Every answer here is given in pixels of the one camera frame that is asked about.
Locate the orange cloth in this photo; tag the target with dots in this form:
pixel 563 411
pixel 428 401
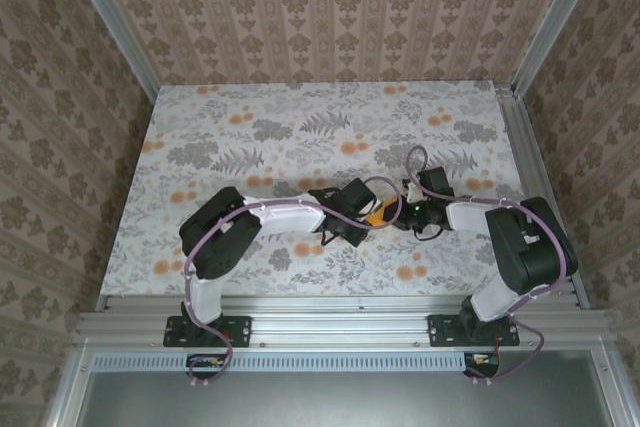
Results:
pixel 375 219

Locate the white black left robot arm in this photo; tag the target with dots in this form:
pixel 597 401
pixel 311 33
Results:
pixel 220 237

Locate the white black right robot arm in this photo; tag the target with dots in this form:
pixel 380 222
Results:
pixel 535 247

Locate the floral patterned table cover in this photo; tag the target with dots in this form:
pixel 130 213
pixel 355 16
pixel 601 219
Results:
pixel 350 122

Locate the grey metal tray panel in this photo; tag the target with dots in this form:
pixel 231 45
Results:
pixel 325 402

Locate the long aluminium frame rail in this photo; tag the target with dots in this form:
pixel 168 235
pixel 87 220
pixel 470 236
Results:
pixel 340 322

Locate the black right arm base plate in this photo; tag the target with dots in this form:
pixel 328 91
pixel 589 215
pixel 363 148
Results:
pixel 440 332

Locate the short aluminium side rail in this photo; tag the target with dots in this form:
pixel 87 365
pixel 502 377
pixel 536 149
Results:
pixel 520 137

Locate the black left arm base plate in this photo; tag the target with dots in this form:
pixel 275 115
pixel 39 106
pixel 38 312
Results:
pixel 240 332

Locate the aluminium frame post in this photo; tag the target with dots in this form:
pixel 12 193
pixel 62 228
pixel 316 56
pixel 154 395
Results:
pixel 115 27
pixel 555 22

